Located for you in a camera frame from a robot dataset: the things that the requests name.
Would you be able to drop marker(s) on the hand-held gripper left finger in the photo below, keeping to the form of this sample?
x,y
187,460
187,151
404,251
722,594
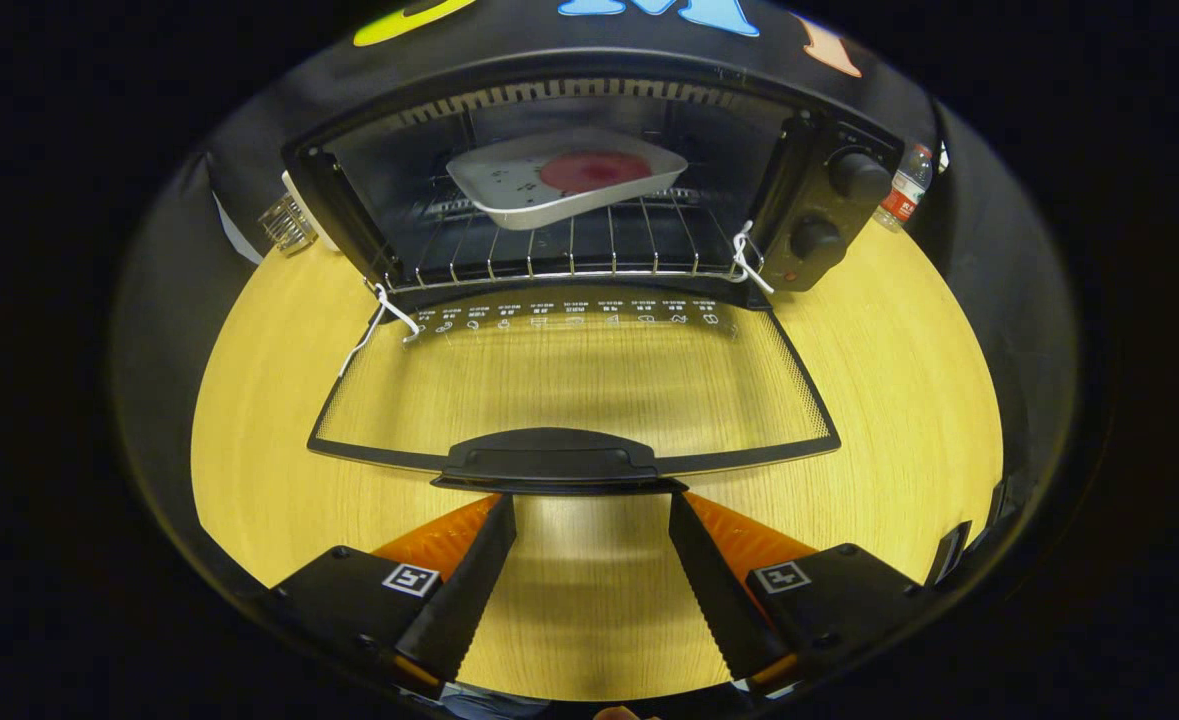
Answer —
x,y
464,590

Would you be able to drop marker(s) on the round pink ham slice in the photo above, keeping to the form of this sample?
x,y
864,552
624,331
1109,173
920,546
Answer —
x,y
594,172

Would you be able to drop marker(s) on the white rectangular food plate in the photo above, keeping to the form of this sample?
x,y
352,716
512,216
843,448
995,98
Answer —
x,y
509,180

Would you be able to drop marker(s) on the red label water bottle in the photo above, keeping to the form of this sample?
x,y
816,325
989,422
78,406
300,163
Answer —
x,y
906,195

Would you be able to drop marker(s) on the black toaster oven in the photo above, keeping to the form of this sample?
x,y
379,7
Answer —
x,y
849,200

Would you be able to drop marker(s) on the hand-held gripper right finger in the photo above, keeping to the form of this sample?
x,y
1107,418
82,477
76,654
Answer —
x,y
719,590

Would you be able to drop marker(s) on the white pop-up toaster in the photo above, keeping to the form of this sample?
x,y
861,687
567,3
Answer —
x,y
301,205

